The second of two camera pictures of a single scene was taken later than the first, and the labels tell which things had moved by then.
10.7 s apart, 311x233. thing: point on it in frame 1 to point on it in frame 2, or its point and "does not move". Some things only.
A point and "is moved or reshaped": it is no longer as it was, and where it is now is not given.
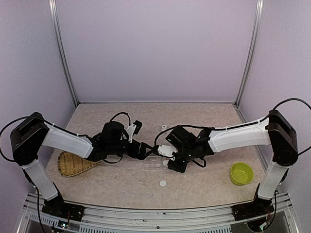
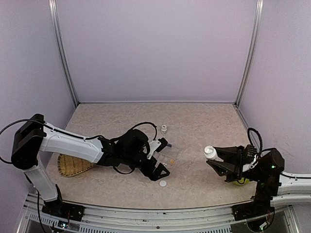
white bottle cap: x=163 y=183 does not move
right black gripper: x=181 y=169 to x=235 y=154
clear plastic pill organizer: x=154 y=162 is moved or reshaped
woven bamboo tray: x=69 y=164 does not move
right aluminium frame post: x=255 y=40 does not move
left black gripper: x=141 y=156 to x=147 y=172
